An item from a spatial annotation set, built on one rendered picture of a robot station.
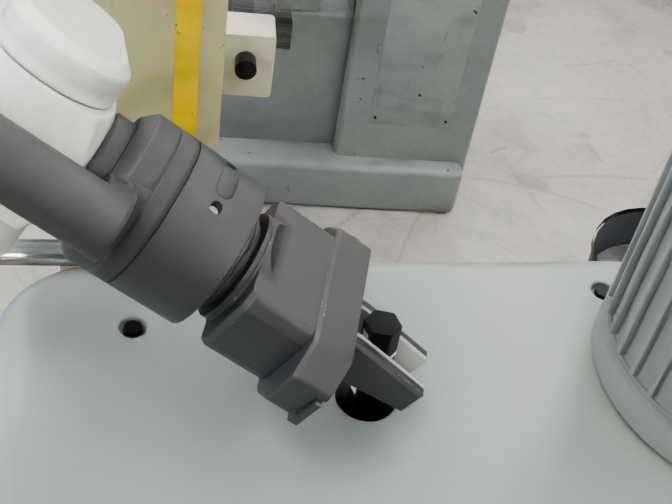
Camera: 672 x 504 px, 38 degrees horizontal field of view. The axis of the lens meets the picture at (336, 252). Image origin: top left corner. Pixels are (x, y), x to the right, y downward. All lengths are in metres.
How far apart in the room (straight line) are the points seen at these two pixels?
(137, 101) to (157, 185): 2.03
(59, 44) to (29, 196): 0.07
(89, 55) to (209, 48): 1.96
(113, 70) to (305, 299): 0.15
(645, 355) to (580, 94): 4.19
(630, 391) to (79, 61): 0.36
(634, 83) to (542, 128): 0.71
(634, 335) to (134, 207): 0.30
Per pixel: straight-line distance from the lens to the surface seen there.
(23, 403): 0.58
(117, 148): 0.49
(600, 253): 3.03
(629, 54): 5.24
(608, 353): 0.63
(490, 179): 4.04
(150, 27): 2.40
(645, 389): 0.61
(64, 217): 0.45
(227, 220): 0.49
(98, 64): 0.48
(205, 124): 2.55
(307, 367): 0.50
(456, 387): 0.61
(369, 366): 0.55
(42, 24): 0.48
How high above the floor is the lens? 2.34
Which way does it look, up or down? 41 degrees down
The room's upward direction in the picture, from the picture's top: 10 degrees clockwise
